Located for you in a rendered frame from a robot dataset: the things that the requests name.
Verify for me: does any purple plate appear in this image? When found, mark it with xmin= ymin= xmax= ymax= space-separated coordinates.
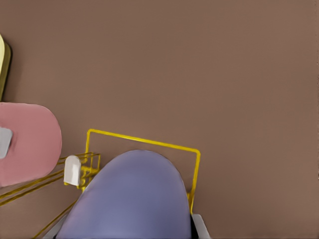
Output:
xmin=56 ymin=149 xmax=192 ymax=239

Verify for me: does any pink plate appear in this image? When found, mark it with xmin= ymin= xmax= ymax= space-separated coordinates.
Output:
xmin=0 ymin=102 xmax=63 ymax=188

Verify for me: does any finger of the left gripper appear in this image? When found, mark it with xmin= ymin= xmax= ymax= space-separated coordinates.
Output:
xmin=0 ymin=126 xmax=14 ymax=159
xmin=63 ymin=155 xmax=82 ymax=187

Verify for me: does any pale yellow plate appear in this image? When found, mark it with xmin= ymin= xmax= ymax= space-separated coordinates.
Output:
xmin=0 ymin=33 xmax=12 ymax=101

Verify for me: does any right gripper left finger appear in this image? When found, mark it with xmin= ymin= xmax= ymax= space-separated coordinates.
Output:
xmin=42 ymin=214 xmax=69 ymax=239

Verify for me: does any yellow wire dish rack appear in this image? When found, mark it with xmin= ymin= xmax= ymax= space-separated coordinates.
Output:
xmin=0 ymin=128 xmax=201 ymax=239

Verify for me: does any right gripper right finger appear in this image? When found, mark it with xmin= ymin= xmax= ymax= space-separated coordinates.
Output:
xmin=191 ymin=213 xmax=210 ymax=239

